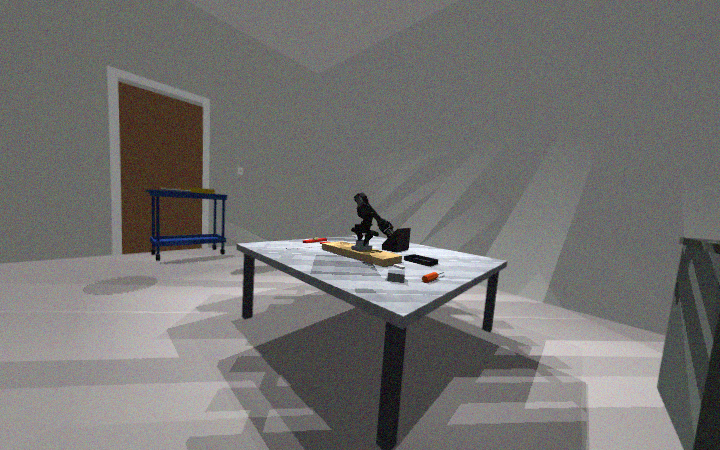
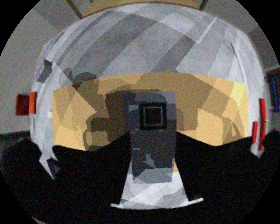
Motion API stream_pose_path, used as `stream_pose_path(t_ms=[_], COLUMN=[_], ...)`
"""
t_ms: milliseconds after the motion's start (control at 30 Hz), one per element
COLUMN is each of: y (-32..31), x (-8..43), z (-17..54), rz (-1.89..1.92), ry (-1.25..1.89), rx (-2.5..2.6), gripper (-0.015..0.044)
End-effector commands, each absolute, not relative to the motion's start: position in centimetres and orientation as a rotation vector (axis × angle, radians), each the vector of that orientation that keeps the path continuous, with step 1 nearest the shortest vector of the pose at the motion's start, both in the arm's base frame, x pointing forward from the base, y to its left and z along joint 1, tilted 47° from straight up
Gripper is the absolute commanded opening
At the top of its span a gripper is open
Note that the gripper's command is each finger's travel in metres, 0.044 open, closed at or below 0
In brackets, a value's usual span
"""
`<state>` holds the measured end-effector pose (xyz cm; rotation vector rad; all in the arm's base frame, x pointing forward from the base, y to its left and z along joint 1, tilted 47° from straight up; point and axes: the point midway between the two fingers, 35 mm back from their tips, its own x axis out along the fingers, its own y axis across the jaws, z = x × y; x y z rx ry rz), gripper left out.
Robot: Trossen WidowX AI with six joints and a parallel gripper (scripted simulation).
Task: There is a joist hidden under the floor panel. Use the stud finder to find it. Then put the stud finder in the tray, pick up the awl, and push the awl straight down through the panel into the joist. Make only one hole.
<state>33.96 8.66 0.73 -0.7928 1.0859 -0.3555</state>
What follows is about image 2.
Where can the orange-handled awl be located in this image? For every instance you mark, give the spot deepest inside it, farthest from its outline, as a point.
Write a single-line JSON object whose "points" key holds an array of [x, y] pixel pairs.
{"points": [[33, 106]]}

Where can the red-handled awl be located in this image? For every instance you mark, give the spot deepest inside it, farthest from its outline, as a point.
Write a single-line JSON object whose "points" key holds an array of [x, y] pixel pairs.
{"points": [[254, 134]]}

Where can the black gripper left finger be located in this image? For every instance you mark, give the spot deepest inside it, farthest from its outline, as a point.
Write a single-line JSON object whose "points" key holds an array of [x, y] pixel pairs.
{"points": [[109, 165]]}

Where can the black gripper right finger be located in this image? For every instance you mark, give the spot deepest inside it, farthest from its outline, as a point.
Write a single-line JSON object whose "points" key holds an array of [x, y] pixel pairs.
{"points": [[199, 163]]}

